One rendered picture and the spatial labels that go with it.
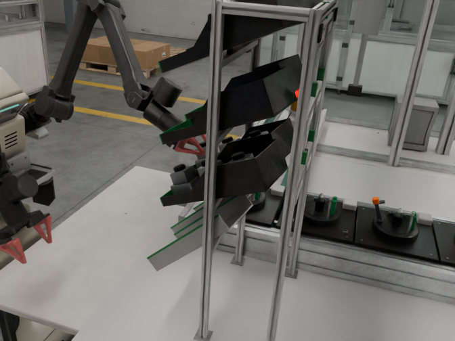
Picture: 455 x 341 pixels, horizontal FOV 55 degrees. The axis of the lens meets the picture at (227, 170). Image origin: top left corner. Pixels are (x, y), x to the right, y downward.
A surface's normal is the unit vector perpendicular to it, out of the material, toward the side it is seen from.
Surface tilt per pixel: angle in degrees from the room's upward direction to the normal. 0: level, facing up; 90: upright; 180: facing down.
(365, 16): 90
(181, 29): 90
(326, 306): 0
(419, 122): 91
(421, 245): 0
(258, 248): 90
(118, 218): 0
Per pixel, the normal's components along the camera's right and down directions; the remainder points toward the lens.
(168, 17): -0.33, 0.40
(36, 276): 0.06, -0.90
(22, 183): 0.86, -0.24
